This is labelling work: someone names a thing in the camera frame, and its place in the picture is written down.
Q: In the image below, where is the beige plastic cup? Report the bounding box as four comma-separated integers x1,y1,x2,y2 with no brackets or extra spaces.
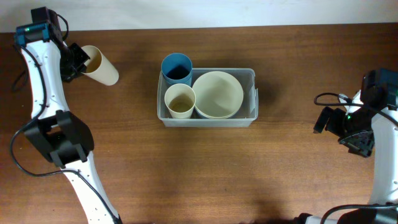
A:
164,83,196,119
82,45,119,86

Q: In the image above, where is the blue plastic cup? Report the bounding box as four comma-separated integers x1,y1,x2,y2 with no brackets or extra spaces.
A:
161,53,193,86

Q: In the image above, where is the white plastic spoon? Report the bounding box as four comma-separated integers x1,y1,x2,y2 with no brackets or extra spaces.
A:
338,91,363,112

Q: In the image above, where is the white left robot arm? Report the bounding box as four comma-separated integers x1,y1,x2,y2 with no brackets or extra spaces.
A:
14,7,122,223

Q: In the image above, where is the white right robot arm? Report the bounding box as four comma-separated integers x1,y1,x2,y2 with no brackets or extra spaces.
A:
294,68,397,224

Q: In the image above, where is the clear plastic container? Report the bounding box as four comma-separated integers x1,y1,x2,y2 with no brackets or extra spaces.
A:
157,68,259,128

